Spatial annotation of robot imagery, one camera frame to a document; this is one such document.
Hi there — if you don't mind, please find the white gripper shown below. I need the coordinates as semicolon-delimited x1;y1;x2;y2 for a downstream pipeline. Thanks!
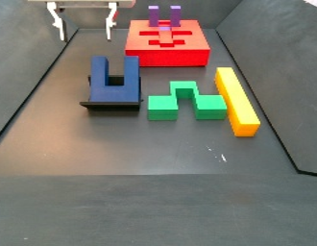
26;0;136;41

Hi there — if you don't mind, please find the yellow long bar block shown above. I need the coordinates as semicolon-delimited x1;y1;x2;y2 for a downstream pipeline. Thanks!
213;67;260;137

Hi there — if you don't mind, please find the purple U-shaped block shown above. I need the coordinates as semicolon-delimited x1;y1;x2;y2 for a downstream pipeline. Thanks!
148;5;181;30

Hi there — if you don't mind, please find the black angle bracket fixture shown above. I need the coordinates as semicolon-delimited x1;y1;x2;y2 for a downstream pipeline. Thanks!
78;75;142;111

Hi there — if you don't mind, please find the blue U-shaped block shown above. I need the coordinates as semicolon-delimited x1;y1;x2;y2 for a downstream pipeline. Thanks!
89;56;141;103

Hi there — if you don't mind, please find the red slotted base block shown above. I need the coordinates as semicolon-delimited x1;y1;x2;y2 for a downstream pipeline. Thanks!
124;20;209;67

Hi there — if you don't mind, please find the green stepped block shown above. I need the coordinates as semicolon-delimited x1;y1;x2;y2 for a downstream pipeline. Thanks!
147;81;227;120

